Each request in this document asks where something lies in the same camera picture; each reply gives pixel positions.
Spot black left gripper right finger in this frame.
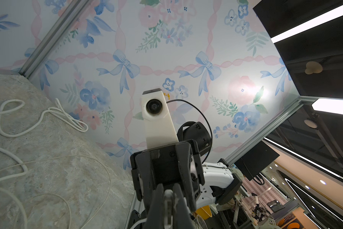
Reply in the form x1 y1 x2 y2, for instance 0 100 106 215
172 184 194 229

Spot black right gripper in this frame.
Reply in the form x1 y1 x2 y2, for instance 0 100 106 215
130 140 205 212

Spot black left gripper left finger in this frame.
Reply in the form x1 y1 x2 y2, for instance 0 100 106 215
143 184 164 229

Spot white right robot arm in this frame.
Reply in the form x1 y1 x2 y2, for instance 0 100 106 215
130 122 242 210

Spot black monitor screen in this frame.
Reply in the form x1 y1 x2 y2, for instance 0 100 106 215
235 141 279 181

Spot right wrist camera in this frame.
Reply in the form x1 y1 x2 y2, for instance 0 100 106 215
141 88 178 149

